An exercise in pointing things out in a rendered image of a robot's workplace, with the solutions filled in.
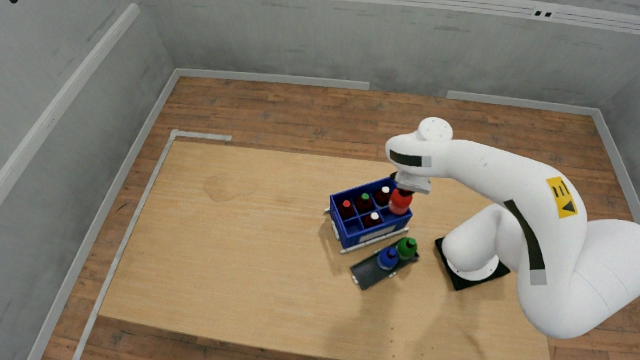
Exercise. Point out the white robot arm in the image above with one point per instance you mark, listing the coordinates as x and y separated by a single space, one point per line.
552 224

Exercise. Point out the dark brown bottle with white cap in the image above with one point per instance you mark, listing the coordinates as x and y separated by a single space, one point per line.
371 220
381 197

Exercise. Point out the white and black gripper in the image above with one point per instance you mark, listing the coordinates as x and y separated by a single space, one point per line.
395 176

